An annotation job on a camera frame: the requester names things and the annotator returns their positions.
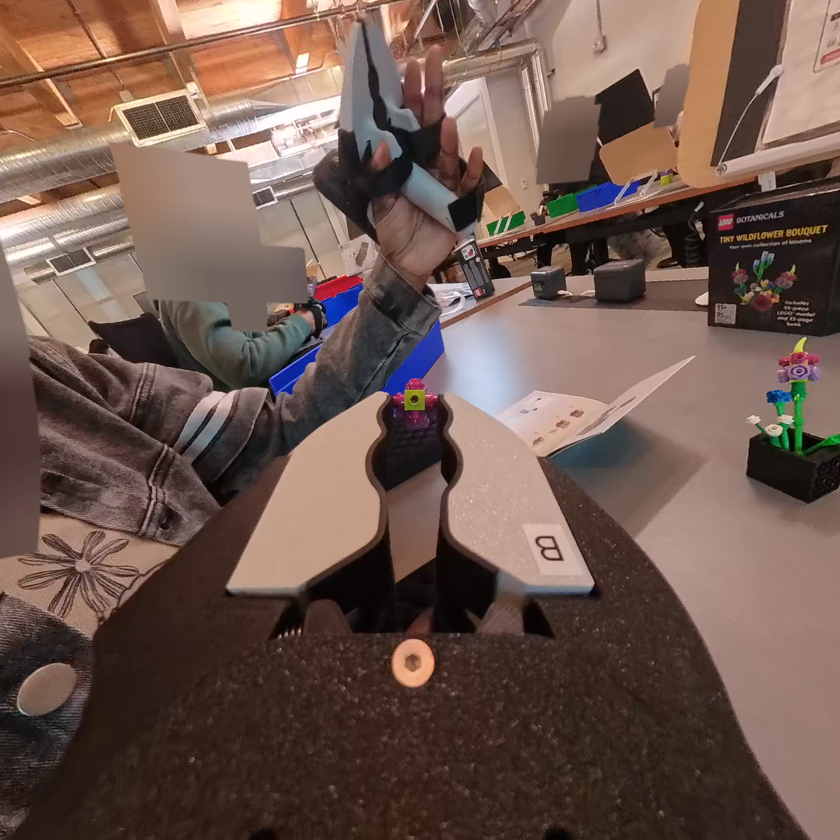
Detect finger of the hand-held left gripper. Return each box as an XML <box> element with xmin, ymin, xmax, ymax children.
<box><xmin>365</xmin><ymin>21</ymin><xmax>422</xmax><ymax>161</ymax></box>
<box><xmin>336</xmin><ymin>18</ymin><xmax>379</xmax><ymax>158</ymax></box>

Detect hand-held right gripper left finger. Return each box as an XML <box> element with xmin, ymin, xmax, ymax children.
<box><xmin>225</xmin><ymin>391</ymin><xmax>392</xmax><ymax>599</ymax></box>

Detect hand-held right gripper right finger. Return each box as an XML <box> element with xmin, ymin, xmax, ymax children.
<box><xmin>438</xmin><ymin>392</ymin><xmax>598</xmax><ymax>634</ymax></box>

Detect pink purple toy flower head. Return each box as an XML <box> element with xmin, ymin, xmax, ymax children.
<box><xmin>392</xmin><ymin>378</ymin><xmax>439</xmax><ymax>431</ymax></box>

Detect person's left forearm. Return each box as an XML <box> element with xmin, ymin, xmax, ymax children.
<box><xmin>262</xmin><ymin>255</ymin><xmax>444</xmax><ymax>460</ymax></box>

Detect wood-edged grey desk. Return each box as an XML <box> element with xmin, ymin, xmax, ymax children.
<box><xmin>430</xmin><ymin>276</ymin><xmax>534</xmax><ymax>329</ymax></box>

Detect dark desk mat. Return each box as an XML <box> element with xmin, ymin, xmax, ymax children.
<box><xmin>518</xmin><ymin>279</ymin><xmax>711</xmax><ymax>312</ymax></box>

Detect person's left hand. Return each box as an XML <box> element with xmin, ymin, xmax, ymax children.
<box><xmin>369</xmin><ymin>45</ymin><xmax>488</xmax><ymax>278</ymax></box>

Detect red plastic bin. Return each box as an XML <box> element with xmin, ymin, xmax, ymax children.
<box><xmin>314</xmin><ymin>274</ymin><xmax>364</xmax><ymax>303</ymax></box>

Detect open instruction booklet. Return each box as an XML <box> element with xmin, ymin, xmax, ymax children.
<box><xmin>495</xmin><ymin>356</ymin><xmax>697</xmax><ymax>458</ymax></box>

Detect blue plastic bin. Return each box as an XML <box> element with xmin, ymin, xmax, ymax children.
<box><xmin>269</xmin><ymin>320</ymin><xmax>445</xmax><ymax>398</ymax></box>
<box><xmin>322</xmin><ymin>283</ymin><xmax>366</xmax><ymax>327</ymax></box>

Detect ceiling air vent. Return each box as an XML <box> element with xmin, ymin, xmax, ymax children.
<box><xmin>110</xmin><ymin>92</ymin><xmax>208</xmax><ymax>147</ymax></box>

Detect grey denim jacket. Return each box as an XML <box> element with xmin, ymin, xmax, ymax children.
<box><xmin>0</xmin><ymin>338</ymin><xmax>290</xmax><ymax>840</ymax></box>

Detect beige floral shirt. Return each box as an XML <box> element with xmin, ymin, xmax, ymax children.
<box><xmin>0</xmin><ymin>528</ymin><xmax>179</xmax><ymax>635</ymax></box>

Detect dark grey device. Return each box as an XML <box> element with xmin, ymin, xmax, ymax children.
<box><xmin>593</xmin><ymin>258</ymin><xmax>648</xmax><ymax>303</ymax></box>

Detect black office chair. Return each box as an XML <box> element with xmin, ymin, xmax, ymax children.
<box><xmin>88</xmin><ymin>314</ymin><xmax>178</xmax><ymax>370</ymax></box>

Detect toy flower bouquet black planter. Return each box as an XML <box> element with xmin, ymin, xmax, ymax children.
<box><xmin>746</xmin><ymin>336</ymin><xmax>840</xmax><ymax>505</ymax></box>

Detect tan display board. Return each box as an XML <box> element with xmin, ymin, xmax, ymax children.
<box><xmin>676</xmin><ymin>0</ymin><xmax>840</xmax><ymax>191</ymax></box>

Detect black flower-print box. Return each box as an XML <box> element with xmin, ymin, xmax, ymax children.
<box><xmin>707</xmin><ymin>180</ymin><xmax>840</xmax><ymax>339</ymax></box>

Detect silver air duct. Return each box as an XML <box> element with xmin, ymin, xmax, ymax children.
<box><xmin>0</xmin><ymin>98</ymin><xmax>342</xmax><ymax>204</ymax></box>

